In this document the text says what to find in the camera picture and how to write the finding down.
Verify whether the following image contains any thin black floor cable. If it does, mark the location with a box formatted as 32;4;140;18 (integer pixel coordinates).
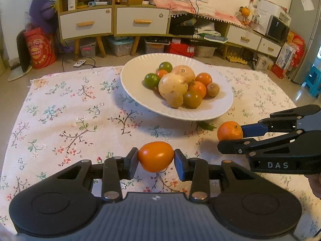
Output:
59;34;101;73

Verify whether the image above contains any black panel on white base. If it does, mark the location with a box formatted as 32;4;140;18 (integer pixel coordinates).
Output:
7;33;33;81

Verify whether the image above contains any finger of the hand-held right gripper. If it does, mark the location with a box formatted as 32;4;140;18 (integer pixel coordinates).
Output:
241;105;321;139
217;130;305;156

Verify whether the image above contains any pink tasselled cloth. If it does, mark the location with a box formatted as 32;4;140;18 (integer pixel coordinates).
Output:
148;0;247;28

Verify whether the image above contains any mandarin orange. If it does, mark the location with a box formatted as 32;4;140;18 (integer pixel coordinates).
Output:
217;121;244;142

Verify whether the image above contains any small white drawer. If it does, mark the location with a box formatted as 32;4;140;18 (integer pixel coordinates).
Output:
227;26;262;50
257;38;282;58

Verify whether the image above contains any loose green leaf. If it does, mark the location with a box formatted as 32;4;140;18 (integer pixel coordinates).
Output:
198;121;216;131

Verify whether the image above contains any white plate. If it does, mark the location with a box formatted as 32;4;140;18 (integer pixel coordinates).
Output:
120;53;234;121

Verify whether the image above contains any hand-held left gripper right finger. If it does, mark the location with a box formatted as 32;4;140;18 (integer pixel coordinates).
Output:
174;149;266;201

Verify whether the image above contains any large white drawer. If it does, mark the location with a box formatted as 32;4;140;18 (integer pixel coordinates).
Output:
117;7;169;36
60;7;112;40

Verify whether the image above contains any yellow egg tray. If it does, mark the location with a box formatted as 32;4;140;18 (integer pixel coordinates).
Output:
226;50;249;63

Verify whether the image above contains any white appliance box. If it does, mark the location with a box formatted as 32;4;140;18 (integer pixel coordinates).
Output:
256;0;292;24

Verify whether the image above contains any white drawer cabinet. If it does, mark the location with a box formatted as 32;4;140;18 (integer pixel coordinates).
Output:
114;2;282;67

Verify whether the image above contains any purple plush toy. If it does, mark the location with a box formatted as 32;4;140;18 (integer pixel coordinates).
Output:
29;0;58;34

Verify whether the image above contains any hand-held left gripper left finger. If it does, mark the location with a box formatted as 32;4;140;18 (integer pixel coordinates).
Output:
45;148;139;201

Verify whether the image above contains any pale yellow round pear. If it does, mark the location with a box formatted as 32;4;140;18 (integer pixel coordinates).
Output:
171;65;196;83
158;73;189;99

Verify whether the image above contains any pile of folded cloths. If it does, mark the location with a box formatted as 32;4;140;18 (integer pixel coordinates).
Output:
196;21;229;43

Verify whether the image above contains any floral tablecloth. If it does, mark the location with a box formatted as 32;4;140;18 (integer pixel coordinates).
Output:
0;65;321;231

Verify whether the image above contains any red bag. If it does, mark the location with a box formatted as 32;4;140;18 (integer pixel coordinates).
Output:
23;28;58;70

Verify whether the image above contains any red printed gift box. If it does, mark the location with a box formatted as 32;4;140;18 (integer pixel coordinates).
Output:
271;43;297;79

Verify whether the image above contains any small clear storage box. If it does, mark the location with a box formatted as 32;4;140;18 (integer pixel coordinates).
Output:
80;40;97;58

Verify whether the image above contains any glass footed bowl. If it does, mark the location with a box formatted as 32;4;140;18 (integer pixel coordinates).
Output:
236;14;254;27

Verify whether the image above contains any clear box with dark contents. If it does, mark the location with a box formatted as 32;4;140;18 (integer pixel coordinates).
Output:
145;37;166;54

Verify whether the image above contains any black power cable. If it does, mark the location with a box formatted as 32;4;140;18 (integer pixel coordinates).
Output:
184;0;200;41

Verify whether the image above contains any silver refrigerator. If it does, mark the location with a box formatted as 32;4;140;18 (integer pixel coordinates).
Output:
288;0;321;84

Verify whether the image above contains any brown kiwi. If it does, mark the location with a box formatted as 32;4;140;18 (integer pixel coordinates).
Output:
166;91;184;109
206;82;220;98

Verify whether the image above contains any black microwave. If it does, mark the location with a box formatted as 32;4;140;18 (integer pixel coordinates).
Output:
266;15;290;43

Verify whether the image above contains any red cardboard box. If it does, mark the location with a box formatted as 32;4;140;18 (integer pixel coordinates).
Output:
164;43;195;59

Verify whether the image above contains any white printed carton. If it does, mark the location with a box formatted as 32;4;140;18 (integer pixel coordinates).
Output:
254;55;274;71

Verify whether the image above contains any person's right hand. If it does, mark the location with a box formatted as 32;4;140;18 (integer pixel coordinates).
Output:
308;173;321;199

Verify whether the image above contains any tall red gift box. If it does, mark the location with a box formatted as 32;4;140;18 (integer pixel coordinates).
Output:
286;30;306;67

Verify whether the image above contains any olive green tomato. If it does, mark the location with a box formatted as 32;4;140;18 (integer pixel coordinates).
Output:
183;90;202;109

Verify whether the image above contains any blue plastic stool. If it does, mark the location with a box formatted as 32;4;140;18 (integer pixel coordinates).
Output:
303;63;321;98

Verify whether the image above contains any translucent white box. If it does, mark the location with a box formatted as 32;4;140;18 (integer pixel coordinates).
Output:
194;46;216;58

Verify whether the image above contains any tall olive shelf cabinet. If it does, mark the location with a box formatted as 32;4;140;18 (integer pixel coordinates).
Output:
56;0;116;56

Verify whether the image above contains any clear box with blue lid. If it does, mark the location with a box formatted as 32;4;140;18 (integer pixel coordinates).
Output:
108;37;134;57

